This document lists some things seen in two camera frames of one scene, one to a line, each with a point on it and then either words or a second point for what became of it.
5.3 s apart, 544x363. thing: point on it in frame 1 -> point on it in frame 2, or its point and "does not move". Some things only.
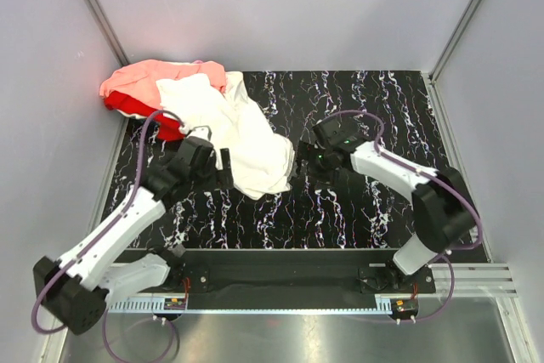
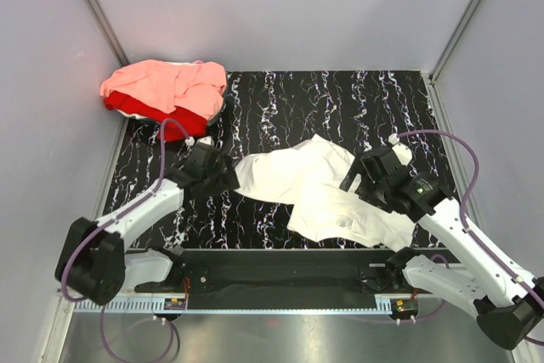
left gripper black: (215, 183) does not move
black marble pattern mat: (394, 111) does not move
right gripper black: (307, 151) -> (362, 187)
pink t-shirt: (138, 79) does not move
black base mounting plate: (246, 273) does not move
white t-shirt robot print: (262, 160) -> (309, 176)
